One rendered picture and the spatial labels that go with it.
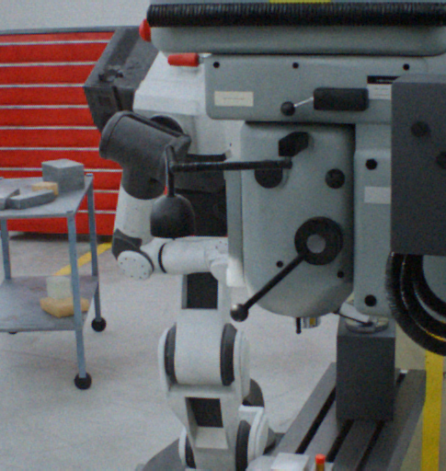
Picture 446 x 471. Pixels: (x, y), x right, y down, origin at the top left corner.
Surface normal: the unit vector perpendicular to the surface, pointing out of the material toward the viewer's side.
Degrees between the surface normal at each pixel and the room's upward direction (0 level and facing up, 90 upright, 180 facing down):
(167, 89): 35
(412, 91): 90
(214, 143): 113
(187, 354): 69
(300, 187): 90
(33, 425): 0
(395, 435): 0
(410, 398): 0
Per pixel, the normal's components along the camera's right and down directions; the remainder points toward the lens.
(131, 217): -0.39, 0.65
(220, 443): -0.14, -0.63
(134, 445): -0.03, -0.97
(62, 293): 0.62, 0.18
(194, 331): -0.18, -0.25
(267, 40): -0.32, 0.40
